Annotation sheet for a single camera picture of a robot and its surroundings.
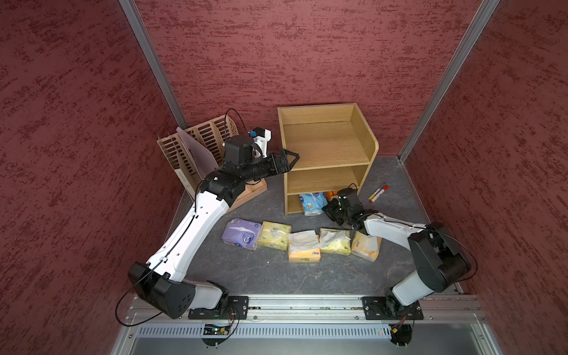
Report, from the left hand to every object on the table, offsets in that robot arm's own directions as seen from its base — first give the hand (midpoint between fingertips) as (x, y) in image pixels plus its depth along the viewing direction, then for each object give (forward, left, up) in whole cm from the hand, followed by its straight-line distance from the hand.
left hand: (288, 164), depth 68 cm
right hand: (+1, -13, -31) cm, 33 cm away
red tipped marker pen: (+16, -44, -37) cm, 59 cm away
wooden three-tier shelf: (+15, -18, -5) cm, 24 cm away
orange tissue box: (+6, -17, -25) cm, 31 cm away
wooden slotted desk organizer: (+34, +37, -16) cm, 53 cm away
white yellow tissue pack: (-13, -18, -29) cm, 37 cm away
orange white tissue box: (-15, -6, -30) cm, 34 cm away
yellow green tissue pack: (-10, +6, -31) cm, 33 cm away
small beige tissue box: (-14, -30, -31) cm, 45 cm away
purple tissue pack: (-10, +19, -30) cm, 37 cm away
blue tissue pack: (+4, -11, -30) cm, 32 cm away
